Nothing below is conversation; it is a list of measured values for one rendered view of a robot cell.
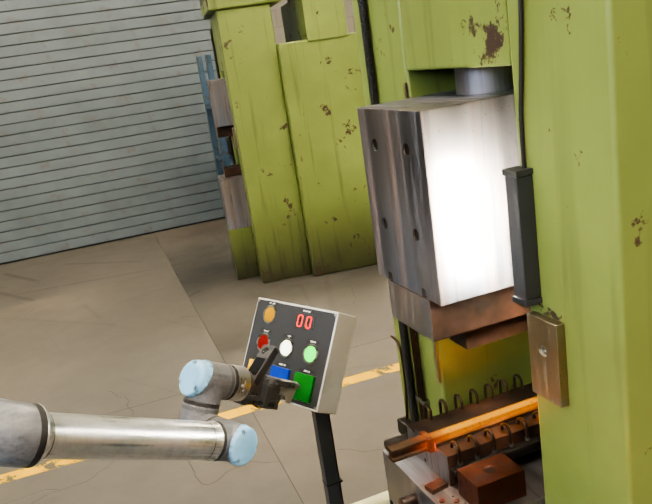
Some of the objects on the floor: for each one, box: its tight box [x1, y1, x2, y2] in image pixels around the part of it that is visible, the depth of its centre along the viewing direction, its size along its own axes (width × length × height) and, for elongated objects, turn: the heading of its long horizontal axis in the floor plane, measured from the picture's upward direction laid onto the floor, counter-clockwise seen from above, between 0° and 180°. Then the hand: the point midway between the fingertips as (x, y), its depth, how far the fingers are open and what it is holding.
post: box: [311, 411, 342, 504], centre depth 236 cm, size 4×4×108 cm
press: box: [199, 0, 378, 283], centre depth 672 cm, size 220×123×290 cm, turn 136°
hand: (296, 383), depth 207 cm, fingers closed
